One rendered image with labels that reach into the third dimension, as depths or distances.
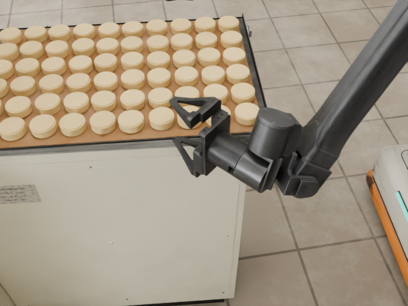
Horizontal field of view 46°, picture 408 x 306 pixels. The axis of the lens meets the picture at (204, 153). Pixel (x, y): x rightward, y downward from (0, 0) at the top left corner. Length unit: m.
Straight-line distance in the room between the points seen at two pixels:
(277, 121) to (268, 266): 1.14
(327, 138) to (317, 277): 1.11
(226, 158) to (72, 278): 0.83
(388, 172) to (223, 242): 0.76
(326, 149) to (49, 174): 0.60
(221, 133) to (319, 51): 1.97
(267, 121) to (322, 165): 0.13
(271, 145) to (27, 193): 0.63
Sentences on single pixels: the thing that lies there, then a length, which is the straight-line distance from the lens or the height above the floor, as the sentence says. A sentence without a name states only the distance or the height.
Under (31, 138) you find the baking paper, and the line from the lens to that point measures 0.98.
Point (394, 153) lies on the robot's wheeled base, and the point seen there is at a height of 0.28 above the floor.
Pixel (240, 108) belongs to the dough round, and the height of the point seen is 0.92.
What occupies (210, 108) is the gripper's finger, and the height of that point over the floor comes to 1.06.
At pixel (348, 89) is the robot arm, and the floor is 1.11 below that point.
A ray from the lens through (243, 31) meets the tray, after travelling 1.20.
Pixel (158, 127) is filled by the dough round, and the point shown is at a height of 0.91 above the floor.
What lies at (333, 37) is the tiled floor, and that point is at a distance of 2.84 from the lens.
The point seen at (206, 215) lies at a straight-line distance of 1.20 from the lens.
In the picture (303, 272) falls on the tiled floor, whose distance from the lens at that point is 1.81.
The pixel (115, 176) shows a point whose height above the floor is 0.75.
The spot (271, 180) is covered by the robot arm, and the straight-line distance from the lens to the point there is 0.76.
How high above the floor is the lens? 1.58
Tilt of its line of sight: 49 degrees down
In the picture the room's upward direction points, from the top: straight up
